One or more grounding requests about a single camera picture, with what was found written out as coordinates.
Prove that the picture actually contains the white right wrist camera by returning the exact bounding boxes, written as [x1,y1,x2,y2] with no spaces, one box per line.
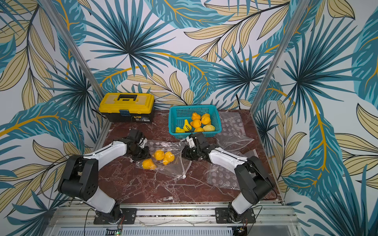
[186,136,196,148]

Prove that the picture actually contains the large orange brown-stem pear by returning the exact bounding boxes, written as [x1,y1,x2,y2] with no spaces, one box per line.
[201,116,211,125]

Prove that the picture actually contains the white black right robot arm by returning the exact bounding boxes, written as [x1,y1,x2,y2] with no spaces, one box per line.
[182,132,275,224]

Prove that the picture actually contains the orange pear from bag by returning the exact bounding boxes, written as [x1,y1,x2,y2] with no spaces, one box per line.
[190,120,202,129]

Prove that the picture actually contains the orange fruits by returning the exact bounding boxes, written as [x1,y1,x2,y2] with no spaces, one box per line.
[142,149,175,170]

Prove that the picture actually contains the teal plastic basket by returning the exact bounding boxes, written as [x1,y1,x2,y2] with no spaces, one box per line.
[168,105,222,139]

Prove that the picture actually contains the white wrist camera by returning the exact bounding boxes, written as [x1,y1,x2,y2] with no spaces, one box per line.
[186,136,196,148]
[138,137,147,148]

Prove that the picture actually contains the dotted zip-top bag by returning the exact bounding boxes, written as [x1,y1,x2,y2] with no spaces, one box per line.
[136,140,192,179]
[207,149,257,190]

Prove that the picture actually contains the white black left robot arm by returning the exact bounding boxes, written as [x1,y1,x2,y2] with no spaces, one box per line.
[58,129,151,219]

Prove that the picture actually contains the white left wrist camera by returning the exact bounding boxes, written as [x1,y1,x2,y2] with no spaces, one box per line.
[138,137,147,148]

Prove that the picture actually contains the clear zip-top bag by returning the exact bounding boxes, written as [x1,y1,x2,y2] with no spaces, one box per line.
[215,112,254,152]

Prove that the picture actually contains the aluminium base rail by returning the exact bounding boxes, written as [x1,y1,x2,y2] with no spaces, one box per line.
[43,201,304,236]

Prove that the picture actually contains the yellow pear long neck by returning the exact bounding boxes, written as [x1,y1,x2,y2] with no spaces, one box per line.
[183,120,192,132]

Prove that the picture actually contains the left aluminium frame post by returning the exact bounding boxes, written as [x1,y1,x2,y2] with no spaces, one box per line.
[40,0,104,99]

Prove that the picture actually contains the right aluminium frame post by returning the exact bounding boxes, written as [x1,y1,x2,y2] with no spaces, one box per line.
[250,0,310,115]

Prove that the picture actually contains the aluminium frame post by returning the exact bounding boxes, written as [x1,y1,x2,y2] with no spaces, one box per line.
[250,0,310,115]
[40,0,104,99]

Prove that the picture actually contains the yellow fruit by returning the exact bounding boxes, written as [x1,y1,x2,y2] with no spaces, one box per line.
[195,127,204,132]

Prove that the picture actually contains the yellow black toolbox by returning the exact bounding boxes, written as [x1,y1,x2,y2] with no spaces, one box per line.
[98,93,155,123]

